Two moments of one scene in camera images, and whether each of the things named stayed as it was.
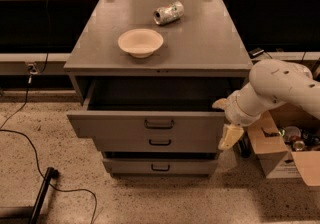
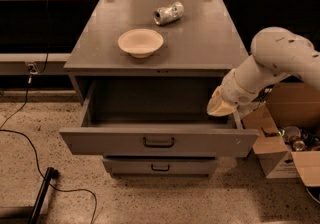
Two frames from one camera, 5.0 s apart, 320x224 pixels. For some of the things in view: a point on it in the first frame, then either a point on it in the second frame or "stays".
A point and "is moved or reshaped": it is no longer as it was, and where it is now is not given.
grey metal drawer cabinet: x=153 y=116 stays
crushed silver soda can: x=169 y=14 stays
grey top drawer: x=151 y=108 is moved or reshaped
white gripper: x=235 y=110 to x=234 y=93
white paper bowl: x=139 y=42 stays
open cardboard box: x=287 y=140 stays
